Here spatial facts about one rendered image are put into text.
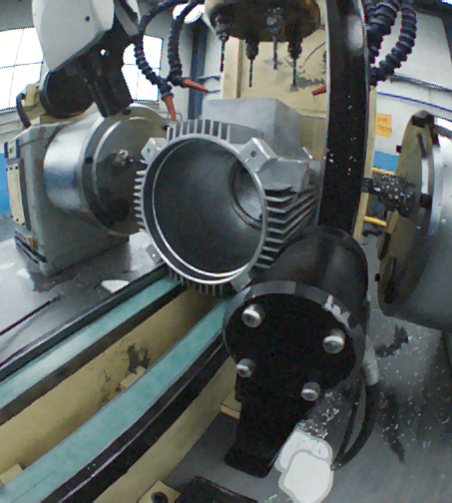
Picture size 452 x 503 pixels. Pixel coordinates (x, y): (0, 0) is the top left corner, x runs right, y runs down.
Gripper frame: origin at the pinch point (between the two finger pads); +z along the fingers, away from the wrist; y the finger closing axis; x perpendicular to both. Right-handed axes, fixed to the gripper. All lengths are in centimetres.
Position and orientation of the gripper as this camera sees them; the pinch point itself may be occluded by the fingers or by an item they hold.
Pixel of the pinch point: (112, 93)
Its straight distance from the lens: 25.4
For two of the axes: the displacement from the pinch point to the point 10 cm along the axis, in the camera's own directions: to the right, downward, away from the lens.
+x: 4.4, -7.5, 4.9
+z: 2.0, 6.1, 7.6
